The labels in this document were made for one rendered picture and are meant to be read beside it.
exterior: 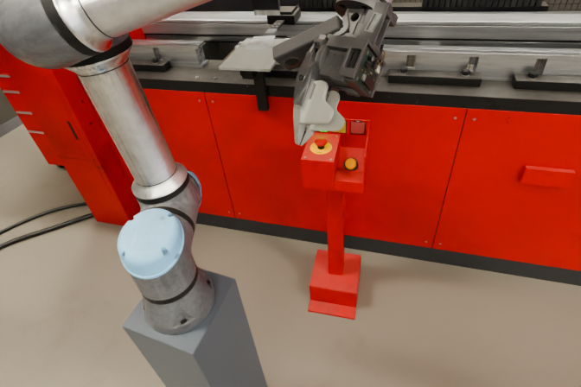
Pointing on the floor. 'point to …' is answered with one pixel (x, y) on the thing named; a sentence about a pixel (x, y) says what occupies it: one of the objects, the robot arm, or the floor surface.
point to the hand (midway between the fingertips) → (297, 135)
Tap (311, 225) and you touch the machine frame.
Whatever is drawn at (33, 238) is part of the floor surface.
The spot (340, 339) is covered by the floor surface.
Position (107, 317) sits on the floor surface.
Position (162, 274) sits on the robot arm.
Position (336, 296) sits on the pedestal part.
